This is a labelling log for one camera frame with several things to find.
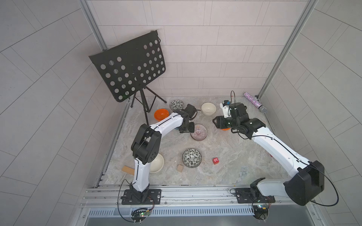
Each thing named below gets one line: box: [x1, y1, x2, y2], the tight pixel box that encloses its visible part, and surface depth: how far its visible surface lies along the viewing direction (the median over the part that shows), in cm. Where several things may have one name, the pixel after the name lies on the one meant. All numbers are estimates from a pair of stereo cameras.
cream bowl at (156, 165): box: [148, 153, 165, 174], surface depth 79 cm
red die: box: [213, 157, 220, 165], surface depth 84 cm
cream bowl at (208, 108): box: [201, 102, 217, 116], surface depth 106 cm
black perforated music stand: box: [88, 30, 167, 125], surface depth 76 cm
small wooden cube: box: [176, 164, 184, 173], surface depth 80 cm
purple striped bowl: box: [190, 124, 208, 141], surface depth 93 cm
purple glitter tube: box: [243, 92, 268, 113], surface depth 111 cm
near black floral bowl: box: [181, 148, 203, 169], surface depth 84 cm
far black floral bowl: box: [169, 99, 185, 111], surface depth 111 cm
